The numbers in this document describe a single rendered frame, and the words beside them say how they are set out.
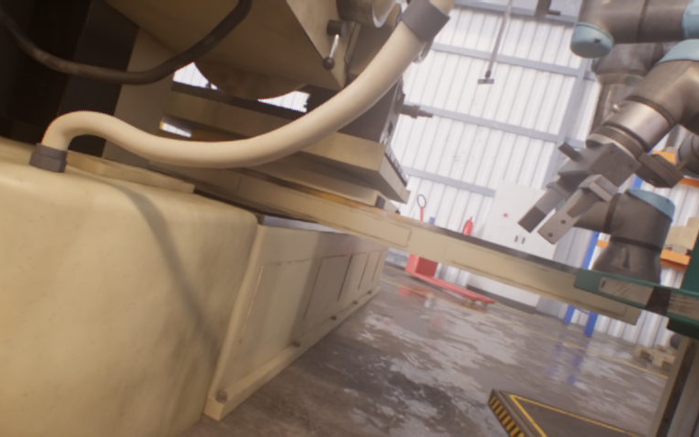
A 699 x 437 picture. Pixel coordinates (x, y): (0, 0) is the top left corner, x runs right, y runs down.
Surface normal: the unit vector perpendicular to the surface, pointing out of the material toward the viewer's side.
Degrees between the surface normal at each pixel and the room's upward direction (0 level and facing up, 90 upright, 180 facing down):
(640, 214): 90
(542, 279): 90
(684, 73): 90
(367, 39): 90
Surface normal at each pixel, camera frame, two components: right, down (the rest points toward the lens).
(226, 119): -0.26, -0.05
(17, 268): 0.58, 0.21
